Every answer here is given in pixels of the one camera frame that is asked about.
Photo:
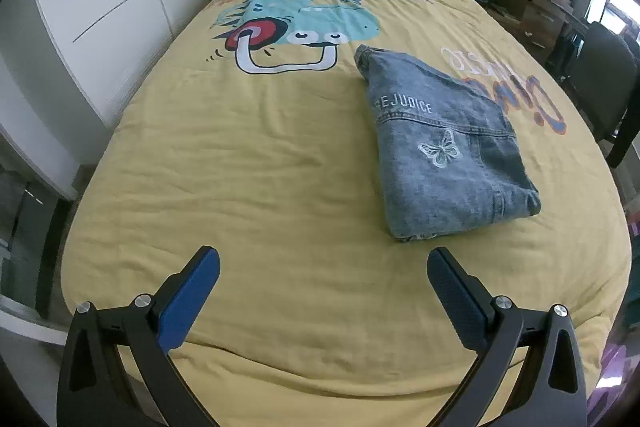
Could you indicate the dark office chair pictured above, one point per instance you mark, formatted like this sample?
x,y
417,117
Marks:
x,y
605,72

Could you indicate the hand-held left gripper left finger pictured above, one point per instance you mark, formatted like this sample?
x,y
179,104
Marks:
x,y
192,297

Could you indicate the blue denim jacket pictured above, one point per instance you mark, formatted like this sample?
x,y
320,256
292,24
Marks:
x,y
440,157

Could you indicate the purple cloth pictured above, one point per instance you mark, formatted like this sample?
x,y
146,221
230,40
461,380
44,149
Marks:
x,y
612,372

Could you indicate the yellow printed bed cover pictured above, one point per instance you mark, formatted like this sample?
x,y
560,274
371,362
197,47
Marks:
x,y
250,157

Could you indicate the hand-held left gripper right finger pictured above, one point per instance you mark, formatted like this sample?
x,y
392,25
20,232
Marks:
x,y
455,302

